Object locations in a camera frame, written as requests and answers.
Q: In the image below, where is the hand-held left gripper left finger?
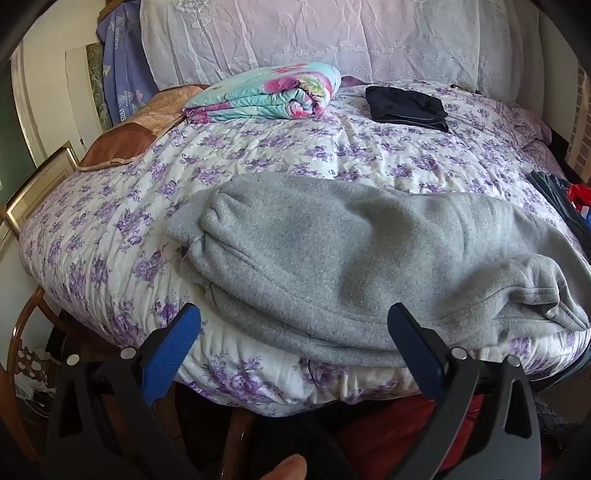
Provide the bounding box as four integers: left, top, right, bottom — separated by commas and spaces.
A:
44, 303, 204, 480

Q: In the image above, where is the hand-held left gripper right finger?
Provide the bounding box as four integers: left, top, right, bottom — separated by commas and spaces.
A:
387, 302, 543, 480

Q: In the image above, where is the grey fleece sweatshirt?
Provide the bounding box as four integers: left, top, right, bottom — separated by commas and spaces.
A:
165, 172, 591, 369

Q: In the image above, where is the person's left hand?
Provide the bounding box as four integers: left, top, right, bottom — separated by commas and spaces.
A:
270, 454, 309, 480

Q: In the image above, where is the red padded cloth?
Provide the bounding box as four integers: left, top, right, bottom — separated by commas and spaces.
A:
318, 391, 486, 480

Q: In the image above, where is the dark quilted cloth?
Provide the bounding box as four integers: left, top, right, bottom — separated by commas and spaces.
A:
530, 394, 571, 441

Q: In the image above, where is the wooden chair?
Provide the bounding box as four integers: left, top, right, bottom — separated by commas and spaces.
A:
0, 286, 93, 480

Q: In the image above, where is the dark striped clothing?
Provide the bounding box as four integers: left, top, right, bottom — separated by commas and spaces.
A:
526, 170, 591, 241

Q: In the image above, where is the purple floral quilt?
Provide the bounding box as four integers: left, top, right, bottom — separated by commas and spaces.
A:
18, 78, 591, 416

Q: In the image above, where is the orange brown pillow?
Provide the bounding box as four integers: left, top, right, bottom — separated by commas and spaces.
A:
78, 83, 209, 169

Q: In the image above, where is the folded black garment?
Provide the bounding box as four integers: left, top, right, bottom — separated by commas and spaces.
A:
365, 85, 450, 134

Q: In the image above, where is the folded turquoise floral blanket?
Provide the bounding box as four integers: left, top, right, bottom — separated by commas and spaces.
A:
184, 61, 343, 124

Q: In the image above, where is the green patterned panel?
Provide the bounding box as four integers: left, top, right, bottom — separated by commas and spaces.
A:
85, 41, 114, 131

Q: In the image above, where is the brick pattern curtain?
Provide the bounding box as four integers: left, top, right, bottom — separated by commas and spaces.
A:
566, 60, 591, 172

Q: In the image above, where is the blue patterned cloth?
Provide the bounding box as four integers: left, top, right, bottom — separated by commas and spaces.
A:
95, 0, 160, 125

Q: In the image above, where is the white lace pillow cover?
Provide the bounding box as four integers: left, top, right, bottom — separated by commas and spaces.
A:
139, 0, 542, 100

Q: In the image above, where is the gold picture frame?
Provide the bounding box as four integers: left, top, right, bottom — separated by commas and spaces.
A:
4, 141, 82, 228

